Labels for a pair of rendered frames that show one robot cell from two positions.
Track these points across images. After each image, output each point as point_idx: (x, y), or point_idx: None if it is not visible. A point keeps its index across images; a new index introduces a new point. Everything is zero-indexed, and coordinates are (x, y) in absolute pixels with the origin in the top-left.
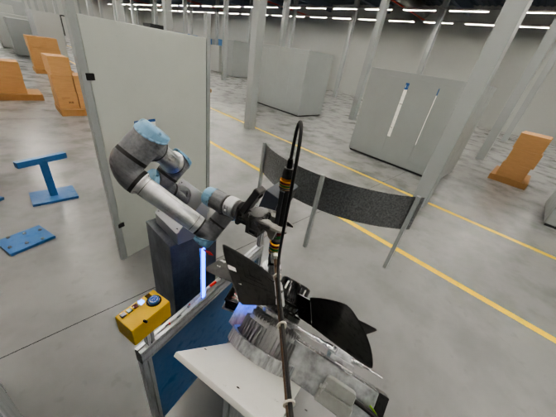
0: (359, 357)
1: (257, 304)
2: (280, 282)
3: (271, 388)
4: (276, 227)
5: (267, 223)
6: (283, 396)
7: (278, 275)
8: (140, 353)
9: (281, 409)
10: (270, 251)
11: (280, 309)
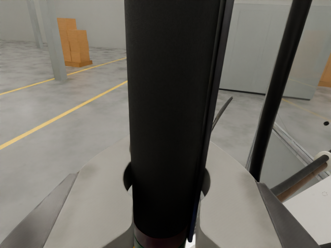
0: None
1: (327, 244)
2: (278, 184)
3: (310, 217)
4: (228, 154)
5: (256, 201)
6: (298, 204)
7: (272, 190)
8: None
9: (329, 179)
10: None
11: (317, 164)
